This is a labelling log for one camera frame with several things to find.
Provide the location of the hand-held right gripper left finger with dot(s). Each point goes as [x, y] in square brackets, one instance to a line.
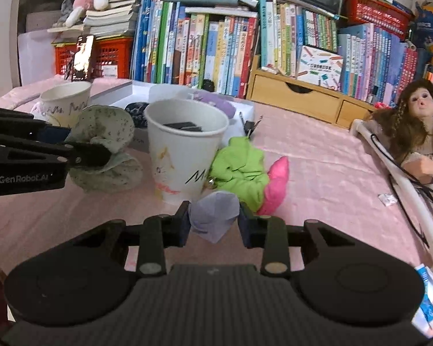
[185, 223]

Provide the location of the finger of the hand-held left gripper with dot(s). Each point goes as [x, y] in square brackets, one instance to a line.
[56, 134]
[90, 155]

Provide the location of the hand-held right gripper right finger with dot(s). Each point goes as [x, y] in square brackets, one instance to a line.
[244, 227]

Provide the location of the white paper boat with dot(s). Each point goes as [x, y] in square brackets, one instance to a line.
[214, 216]

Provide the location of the green floral cloth cap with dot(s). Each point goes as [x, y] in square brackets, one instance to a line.
[104, 122]

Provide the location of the pink scrunchie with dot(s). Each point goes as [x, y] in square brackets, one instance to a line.
[276, 183]

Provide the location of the green scrunchie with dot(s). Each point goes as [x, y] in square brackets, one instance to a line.
[238, 165]

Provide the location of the white cardboard box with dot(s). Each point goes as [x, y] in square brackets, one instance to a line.
[110, 93]

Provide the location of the dark patterned scrunchie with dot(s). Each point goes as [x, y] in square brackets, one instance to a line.
[137, 110]

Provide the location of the purple plush hair clip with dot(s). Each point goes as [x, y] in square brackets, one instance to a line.
[220, 104]

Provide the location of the paper cup with scribbles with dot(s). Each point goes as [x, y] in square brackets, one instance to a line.
[65, 104]

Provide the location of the paper cup with cat drawing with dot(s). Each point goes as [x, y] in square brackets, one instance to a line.
[180, 158]

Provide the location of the black phone stand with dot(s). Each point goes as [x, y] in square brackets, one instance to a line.
[69, 70]

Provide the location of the white panel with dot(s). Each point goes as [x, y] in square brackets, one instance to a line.
[36, 57]

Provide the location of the smartphone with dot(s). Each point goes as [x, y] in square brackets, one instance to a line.
[83, 57]

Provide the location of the red plastic crate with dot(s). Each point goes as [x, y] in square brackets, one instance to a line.
[112, 56]

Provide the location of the black flat clip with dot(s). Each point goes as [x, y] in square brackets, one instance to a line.
[182, 125]

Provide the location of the pink tablecloth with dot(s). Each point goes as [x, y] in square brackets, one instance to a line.
[328, 173]

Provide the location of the black binder clip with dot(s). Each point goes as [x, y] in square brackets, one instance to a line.
[250, 126]

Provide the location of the grey plush toy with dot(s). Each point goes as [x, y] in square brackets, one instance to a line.
[66, 10]

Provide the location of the stack of flat paperback books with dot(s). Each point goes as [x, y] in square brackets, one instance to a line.
[108, 18]

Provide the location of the wooden desk organizer with drawers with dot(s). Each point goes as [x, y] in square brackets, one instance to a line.
[292, 99]

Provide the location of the row of tall picture books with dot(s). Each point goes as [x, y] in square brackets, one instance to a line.
[187, 50]

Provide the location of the small white wrapper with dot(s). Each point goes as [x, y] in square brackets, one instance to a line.
[387, 199]

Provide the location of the white plastic tube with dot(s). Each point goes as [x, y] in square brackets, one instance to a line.
[411, 194]

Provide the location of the white label printer box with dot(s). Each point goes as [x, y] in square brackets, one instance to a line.
[319, 66]

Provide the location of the pile of flat hardcover books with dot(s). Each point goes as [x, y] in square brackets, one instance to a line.
[202, 0]

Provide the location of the row of green spined books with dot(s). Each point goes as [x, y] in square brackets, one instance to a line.
[285, 36]

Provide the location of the blue white packet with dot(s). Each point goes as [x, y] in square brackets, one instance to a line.
[427, 306]

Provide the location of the long haired doll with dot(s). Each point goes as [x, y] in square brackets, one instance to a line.
[418, 122]

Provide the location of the row of pink blue books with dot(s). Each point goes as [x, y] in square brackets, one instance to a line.
[375, 61]

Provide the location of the red plastic basket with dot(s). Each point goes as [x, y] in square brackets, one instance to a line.
[375, 14]

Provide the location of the blue printed box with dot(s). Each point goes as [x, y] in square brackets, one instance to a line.
[431, 25]

